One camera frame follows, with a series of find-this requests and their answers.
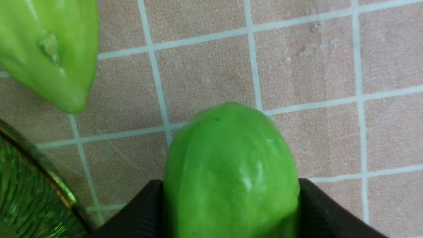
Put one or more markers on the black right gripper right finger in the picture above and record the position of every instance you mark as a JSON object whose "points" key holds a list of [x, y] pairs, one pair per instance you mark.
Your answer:
{"points": [[323, 217]]}

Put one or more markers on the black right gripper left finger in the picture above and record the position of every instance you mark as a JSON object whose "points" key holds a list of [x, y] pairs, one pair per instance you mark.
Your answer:
{"points": [[140, 218]]}

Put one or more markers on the green toy bitter gourd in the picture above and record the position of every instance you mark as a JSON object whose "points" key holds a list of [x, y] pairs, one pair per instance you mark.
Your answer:
{"points": [[230, 174]]}

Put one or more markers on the green glass plate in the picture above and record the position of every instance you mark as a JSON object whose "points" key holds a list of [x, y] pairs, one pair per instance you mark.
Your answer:
{"points": [[35, 202]]}

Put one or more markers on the pink checked tablecloth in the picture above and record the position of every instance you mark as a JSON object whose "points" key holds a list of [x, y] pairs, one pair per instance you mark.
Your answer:
{"points": [[342, 80]]}

